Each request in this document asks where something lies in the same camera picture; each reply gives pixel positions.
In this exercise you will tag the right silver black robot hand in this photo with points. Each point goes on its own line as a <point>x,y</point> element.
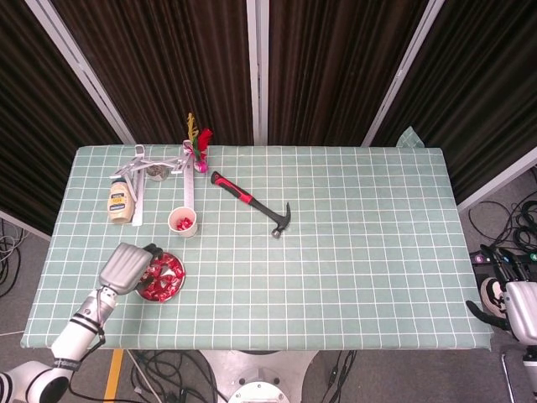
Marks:
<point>524,310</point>

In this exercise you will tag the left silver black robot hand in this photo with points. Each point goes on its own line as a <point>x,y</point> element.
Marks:
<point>123,268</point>

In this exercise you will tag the silver robot base column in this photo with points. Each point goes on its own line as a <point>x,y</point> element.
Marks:
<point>256,378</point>

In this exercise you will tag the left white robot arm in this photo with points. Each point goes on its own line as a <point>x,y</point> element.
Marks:
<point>79,336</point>

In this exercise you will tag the bowl of red candies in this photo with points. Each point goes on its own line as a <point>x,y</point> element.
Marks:
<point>179,289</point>

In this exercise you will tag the white paper cup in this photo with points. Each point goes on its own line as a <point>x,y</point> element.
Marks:
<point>186,232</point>

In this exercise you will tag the mayonnaise squeeze bottle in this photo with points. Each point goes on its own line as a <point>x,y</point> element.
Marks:
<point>121,205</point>

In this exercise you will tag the black numbered power strip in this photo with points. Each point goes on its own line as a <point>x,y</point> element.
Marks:
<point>479,258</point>

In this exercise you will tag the silver folding laptop stand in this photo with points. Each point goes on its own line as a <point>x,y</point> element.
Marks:
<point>189,189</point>

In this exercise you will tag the red black claw hammer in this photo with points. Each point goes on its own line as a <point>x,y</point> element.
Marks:
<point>239,192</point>

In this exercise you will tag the red green flower decoration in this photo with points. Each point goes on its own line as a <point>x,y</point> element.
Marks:
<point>204,138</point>

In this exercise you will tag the dark brown curtain panel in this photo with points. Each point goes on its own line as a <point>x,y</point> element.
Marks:
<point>38,126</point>
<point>168,63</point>
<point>482,84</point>
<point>335,63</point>

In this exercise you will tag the green checked tablecloth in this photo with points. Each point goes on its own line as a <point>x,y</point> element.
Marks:
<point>335,252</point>

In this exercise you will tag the white partition frame post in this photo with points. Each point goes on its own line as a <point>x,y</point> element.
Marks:
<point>257,71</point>
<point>403,71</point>
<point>499,180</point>
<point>79,71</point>
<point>21,224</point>

